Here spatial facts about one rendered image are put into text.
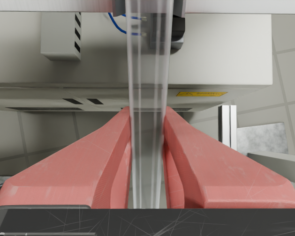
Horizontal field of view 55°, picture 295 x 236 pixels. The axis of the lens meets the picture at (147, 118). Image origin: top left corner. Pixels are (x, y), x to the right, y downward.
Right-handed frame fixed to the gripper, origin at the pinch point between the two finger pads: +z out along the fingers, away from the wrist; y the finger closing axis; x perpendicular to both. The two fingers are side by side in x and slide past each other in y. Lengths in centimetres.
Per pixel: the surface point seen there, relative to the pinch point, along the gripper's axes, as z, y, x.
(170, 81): 30.7, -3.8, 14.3
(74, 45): 29.8, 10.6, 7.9
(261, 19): 37.4, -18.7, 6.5
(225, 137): 48, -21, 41
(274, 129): 74, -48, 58
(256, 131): 74, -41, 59
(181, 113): 79, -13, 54
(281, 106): 81, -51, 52
